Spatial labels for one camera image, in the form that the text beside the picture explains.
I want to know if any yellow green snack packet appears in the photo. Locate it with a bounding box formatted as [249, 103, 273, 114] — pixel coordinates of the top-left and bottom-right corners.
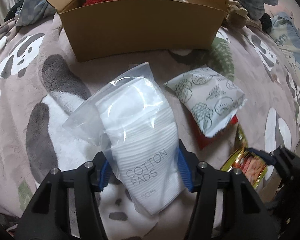
[221, 125, 267, 189]

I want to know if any clear cotton pads bag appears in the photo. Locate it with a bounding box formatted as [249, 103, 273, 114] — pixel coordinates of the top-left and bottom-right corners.
[63, 62, 184, 216]

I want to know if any red snack packet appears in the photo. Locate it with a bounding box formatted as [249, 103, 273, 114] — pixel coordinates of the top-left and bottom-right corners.
[191, 111, 238, 150]

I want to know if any white green patterned snack pack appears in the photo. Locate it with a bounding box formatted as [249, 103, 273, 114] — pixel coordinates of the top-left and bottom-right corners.
[164, 64, 247, 138]

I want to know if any panda print pink blanket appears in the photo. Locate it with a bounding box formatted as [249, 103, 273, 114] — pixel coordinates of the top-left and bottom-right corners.
[0, 15, 300, 239]

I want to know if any brown sloth plush toy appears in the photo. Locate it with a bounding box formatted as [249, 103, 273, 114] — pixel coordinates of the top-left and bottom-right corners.
[223, 0, 249, 30]

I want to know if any open cardboard box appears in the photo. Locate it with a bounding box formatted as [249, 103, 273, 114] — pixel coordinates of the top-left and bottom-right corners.
[46, 0, 227, 62]

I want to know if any blue checkered duvet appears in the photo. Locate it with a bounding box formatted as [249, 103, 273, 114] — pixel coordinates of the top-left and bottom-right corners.
[15, 0, 56, 27]

